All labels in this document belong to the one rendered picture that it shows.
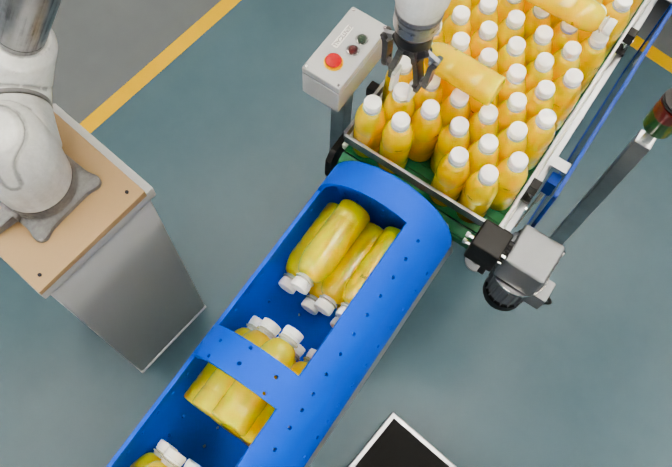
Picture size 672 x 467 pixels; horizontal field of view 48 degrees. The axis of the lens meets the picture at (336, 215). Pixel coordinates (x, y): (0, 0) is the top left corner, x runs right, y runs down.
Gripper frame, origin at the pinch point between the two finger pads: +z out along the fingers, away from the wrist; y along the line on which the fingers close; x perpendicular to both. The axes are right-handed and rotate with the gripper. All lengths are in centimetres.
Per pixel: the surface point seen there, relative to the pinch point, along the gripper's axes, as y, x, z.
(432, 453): 53, -46, 98
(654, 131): 49, 17, -5
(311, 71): -18.8, -7.4, 2.9
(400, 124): 4.2, -7.4, 2.6
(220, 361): 6, -70, -9
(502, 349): 56, -2, 113
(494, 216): 30.8, -4.5, 22.9
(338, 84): -12.1, -6.7, 2.8
